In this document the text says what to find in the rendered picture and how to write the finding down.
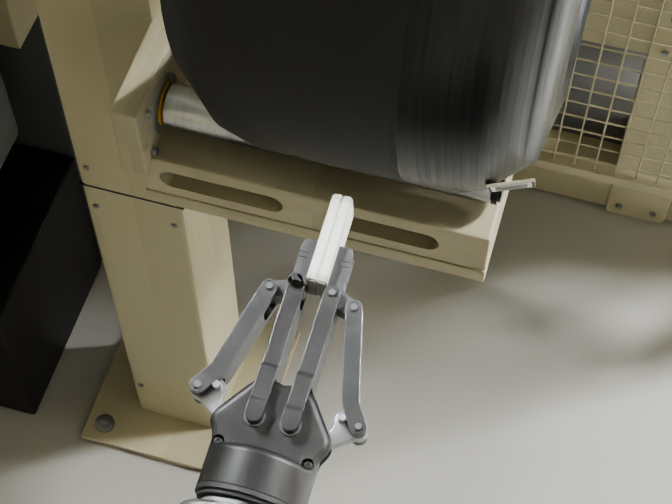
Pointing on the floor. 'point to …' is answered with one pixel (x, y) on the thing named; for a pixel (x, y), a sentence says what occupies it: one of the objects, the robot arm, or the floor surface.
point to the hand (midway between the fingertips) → (330, 246)
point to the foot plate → (117, 413)
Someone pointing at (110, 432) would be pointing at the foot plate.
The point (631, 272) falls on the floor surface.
